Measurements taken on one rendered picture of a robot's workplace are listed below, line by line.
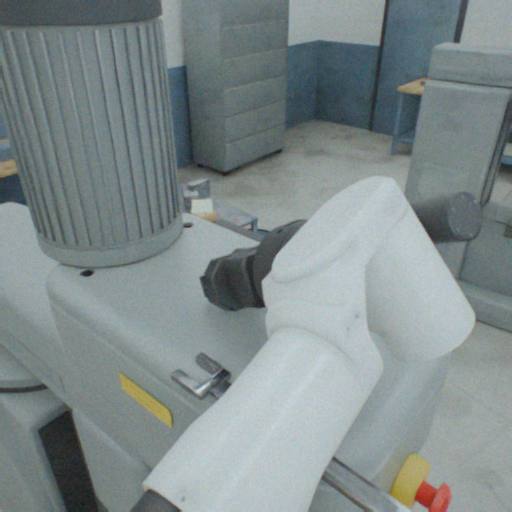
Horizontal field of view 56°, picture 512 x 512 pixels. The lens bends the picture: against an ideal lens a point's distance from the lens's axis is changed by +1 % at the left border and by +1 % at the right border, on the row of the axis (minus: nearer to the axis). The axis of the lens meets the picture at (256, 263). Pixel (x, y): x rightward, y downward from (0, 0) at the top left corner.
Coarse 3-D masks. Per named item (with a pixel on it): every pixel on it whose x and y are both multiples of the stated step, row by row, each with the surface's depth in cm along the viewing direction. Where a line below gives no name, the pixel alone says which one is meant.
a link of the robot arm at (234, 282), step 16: (288, 224) 41; (272, 240) 40; (224, 256) 48; (240, 256) 46; (256, 256) 41; (272, 256) 39; (208, 272) 47; (224, 272) 46; (240, 272) 44; (256, 272) 41; (208, 288) 47; (224, 288) 46; (240, 288) 45; (256, 288) 42; (224, 304) 46; (240, 304) 46; (256, 304) 44
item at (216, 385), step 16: (208, 368) 45; (224, 368) 45; (192, 384) 43; (208, 384) 43; (224, 384) 43; (336, 464) 36; (336, 480) 35; (352, 480) 35; (352, 496) 34; (368, 496) 34; (384, 496) 34
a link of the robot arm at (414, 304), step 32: (416, 224) 30; (448, 224) 32; (480, 224) 33; (384, 256) 30; (416, 256) 30; (384, 288) 30; (416, 288) 30; (448, 288) 31; (384, 320) 32; (416, 320) 31; (448, 320) 31; (416, 352) 32; (448, 352) 32
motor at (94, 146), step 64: (0, 0) 45; (64, 0) 45; (128, 0) 48; (0, 64) 50; (64, 64) 48; (128, 64) 51; (64, 128) 51; (128, 128) 53; (64, 192) 55; (128, 192) 57; (64, 256) 60; (128, 256) 61
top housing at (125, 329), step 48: (192, 240) 67; (240, 240) 67; (48, 288) 59; (96, 288) 57; (144, 288) 57; (192, 288) 57; (96, 336) 55; (144, 336) 50; (192, 336) 50; (240, 336) 50; (96, 384) 62; (144, 384) 51; (384, 384) 44; (432, 384) 46; (384, 432) 40; (384, 480) 44
